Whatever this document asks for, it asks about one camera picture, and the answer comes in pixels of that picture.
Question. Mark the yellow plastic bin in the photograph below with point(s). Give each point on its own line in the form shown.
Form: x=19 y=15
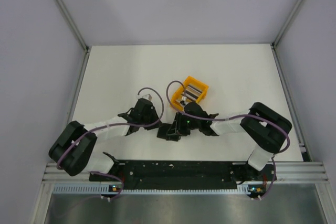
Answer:
x=179 y=100

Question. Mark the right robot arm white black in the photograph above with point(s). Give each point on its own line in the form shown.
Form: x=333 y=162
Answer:
x=266 y=127

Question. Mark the black leather card holder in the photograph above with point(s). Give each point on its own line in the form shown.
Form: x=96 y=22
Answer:
x=162 y=132

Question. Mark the aluminium frame post left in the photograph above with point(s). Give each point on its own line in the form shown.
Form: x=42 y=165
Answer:
x=71 y=24

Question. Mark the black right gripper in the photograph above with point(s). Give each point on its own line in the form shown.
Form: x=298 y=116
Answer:
x=177 y=129

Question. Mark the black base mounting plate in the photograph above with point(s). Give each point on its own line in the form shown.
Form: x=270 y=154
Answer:
x=184 y=175

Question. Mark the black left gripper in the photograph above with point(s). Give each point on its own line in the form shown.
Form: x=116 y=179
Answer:
x=153 y=113

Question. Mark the grey slotted cable duct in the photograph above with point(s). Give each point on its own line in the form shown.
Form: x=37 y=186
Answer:
x=105 y=189

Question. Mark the aluminium frame rail front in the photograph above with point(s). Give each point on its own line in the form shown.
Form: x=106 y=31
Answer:
x=286 y=172

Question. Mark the aluminium frame post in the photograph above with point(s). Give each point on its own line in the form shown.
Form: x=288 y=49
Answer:
x=288 y=22
x=71 y=24

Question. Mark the stack of cards in bin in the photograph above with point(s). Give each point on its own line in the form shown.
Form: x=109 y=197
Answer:
x=193 y=93

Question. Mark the aluminium frame post right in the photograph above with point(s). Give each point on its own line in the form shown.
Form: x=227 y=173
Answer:
x=288 y=22

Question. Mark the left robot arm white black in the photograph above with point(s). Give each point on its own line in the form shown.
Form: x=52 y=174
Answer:
x=73 y=149

